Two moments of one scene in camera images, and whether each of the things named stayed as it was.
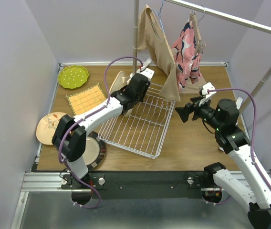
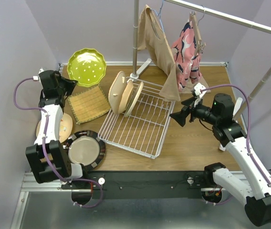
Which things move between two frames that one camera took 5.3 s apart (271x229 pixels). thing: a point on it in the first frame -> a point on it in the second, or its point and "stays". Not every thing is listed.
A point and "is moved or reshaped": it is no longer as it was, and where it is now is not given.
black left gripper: (145, 92) -> (71, 84)
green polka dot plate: (73, 77) is moved or reshaped
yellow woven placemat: (82, 100) stays
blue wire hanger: (159, 15) stays
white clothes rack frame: (226, 17) stays
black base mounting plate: (140, 184) stays
